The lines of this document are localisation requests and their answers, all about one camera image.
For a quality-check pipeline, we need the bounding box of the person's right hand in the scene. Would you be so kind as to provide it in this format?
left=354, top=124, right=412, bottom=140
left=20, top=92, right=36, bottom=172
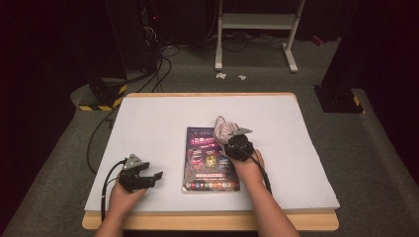
left=230, top=148, right=267, bottom=190

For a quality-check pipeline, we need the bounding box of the person's left hand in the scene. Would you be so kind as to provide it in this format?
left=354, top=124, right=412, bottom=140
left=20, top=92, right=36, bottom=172
left=108, top=179, right=149, bottom=219

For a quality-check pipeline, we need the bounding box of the right hand-held gripper cable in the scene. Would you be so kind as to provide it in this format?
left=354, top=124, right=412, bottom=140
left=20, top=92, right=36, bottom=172
left=249, top=155, right=274, bottom=196

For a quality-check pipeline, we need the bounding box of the black floor cable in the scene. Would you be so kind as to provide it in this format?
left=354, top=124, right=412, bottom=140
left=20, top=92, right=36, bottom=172
left=86, top=110, right=117, bottom=176

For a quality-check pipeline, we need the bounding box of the left hand-held gripper cable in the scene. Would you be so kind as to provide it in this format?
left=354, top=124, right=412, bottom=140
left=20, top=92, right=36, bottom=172
left=100, top=158, right=128, bottom=222

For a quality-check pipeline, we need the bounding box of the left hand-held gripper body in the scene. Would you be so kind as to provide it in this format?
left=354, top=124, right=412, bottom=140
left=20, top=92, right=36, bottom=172
left=118, top=153, right=153, bottom=194

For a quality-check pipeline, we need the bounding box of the black equipment rack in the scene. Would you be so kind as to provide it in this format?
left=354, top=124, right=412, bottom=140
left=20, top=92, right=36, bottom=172
left=131, top=0, right=166, bottom=74

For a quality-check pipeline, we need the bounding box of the black stand with striped base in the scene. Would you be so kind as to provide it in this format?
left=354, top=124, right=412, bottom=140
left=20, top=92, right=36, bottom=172
left=313, top=33, right=366, bottom=115
left=78, top=48, right=129, bottom=113

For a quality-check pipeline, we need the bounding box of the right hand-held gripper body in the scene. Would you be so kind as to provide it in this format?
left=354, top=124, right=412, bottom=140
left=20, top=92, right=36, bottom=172
left=224, top=127, right=256, bottom=163

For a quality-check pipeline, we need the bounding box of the glossy magazine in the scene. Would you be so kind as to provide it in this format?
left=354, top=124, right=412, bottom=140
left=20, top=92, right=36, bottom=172
left=182, top=126, right=241, bottom=194

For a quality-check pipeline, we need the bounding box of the white metal stand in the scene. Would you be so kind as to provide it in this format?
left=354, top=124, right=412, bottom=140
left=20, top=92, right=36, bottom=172
left=214, top=0, right=306, bottom=74

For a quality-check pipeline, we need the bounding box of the striped fluffy cloth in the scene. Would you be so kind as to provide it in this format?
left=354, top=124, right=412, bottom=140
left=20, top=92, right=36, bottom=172
left=212, top=116, right=241, bottom=146

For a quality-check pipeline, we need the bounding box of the hand-held gripper cable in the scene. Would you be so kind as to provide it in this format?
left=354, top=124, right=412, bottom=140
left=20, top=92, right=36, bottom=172
left=100, top=158, right=128, bottom=222
left=249, top=155, right=274, bottom=196

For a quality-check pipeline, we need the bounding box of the bundle of black floor cables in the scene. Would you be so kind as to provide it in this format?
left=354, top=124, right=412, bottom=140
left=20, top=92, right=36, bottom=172
left=136, top=43, right=182, bottom=94

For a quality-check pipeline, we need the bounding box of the wooden table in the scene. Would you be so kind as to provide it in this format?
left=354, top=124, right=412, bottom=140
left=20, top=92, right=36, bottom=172
left=81, top=92, right=340, bottom=232

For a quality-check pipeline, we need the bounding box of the dark curtain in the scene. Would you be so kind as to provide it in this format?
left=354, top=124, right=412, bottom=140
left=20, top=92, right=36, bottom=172
left=0, top=0, right=87, bottom=205
left=359, top=0, right=419, bottom=186

